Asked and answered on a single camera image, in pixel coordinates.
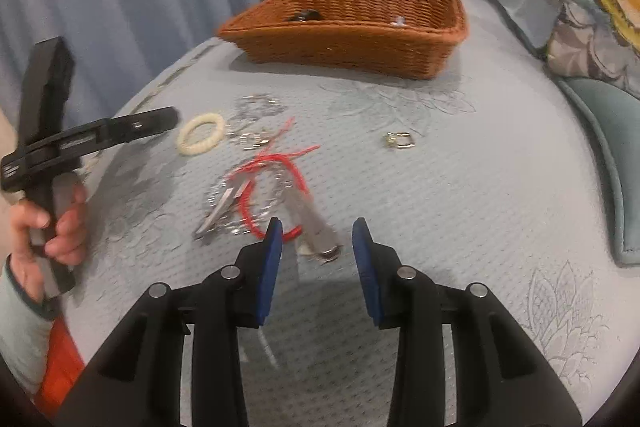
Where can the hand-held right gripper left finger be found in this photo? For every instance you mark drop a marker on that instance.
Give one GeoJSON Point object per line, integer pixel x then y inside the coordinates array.
{"type": "Point", "coordinates": [270, 272]}

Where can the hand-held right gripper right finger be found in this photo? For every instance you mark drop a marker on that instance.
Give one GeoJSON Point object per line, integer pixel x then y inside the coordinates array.
{"type": "Point", "coordinates": [366, 272]}

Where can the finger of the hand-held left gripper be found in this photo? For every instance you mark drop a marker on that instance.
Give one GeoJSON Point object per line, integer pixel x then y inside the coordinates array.
{"type": "Point", "coordinates": [130, 125]}

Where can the white bangle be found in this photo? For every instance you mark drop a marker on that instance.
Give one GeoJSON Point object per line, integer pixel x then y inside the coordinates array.
{"type": "Point", "coordinates": [186, 143]}

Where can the slim silver hair clip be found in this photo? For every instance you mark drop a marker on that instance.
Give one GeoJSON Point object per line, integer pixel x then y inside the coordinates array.
{"type": "Point", "coordinates": [222, 209]}

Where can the brown wicker basket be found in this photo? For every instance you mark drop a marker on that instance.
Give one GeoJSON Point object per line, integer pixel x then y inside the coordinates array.
{"type": "Point", "coordinates": [350, 39]}

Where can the person's left forearm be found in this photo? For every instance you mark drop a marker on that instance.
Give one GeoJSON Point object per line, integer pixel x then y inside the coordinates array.
{"type": "Point", "coordinates": [22, 337]}

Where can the person's left hand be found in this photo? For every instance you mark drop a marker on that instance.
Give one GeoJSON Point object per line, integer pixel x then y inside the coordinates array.
{"type": "Point", "coordinates": [67, 237]}

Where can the light blue sofa cover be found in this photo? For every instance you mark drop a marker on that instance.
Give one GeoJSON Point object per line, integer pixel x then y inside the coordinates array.
{"type": "Point", "coordinates": [475, 207]}

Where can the dark hair accessory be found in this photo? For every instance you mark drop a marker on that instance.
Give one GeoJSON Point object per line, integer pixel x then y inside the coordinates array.
{"type": "Point", "coordinates": [305, 16]}

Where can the person's orange clothing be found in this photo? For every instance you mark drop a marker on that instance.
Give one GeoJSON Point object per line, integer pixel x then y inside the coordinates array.
{"type": "Point", "coordinates": [60, 372]}

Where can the small silver trinket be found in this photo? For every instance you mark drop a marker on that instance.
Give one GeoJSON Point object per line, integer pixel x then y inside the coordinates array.
{"type": "Point", "coordinates": [399, 21]}

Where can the teal cushion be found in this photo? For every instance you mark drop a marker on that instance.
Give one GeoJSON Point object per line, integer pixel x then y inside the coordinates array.
{"type": "Point", "coordinates": [617, 142]}

